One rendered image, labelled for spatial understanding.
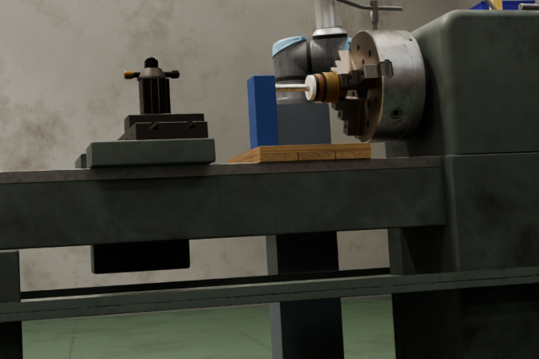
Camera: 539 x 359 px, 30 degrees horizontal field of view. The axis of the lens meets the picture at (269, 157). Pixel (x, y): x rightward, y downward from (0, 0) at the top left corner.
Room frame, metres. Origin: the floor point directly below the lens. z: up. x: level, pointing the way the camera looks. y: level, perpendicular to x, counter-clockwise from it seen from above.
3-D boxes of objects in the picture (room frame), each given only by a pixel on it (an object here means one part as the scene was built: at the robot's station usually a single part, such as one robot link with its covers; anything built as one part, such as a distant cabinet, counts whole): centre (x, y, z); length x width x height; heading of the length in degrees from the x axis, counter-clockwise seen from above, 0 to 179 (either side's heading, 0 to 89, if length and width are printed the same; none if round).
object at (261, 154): (2.74, -0.07, 0.89); 0.36 x 0.30 x 0.04; 15
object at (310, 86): (2.74, -0.07, 1.08); 0.13 x 0.07 x 0.07; 105
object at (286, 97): (3.33, -0.09, 1.15); 0.15 x 0.15 x 0.10
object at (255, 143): (2.72, 0.01, 1.00); 0.08 x 0.06 x 0.23; 15
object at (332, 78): (2.77, -0.17, 1.08); 0.09 x 0.09 x 0.09; 15
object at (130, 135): (2.66, 0.29, 0.95); 0.43 x 0.18 x 0.04; 15
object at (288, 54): (3.33, -0.09, 1.27); 0.13 x 0.12 x 0.14; 83
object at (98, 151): (2.66, 0.34, 0.90); 0.53 x 0.30 x 0.06; 15
